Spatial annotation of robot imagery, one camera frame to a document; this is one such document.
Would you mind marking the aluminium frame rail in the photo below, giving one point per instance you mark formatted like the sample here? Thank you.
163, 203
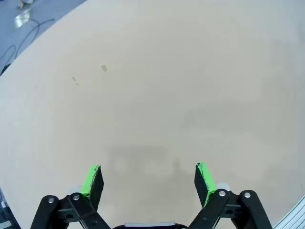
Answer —
294, 214

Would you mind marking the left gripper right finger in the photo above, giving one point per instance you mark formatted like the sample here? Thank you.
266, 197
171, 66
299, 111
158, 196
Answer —
205, 181

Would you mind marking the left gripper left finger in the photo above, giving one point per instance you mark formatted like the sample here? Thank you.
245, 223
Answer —
91, 181

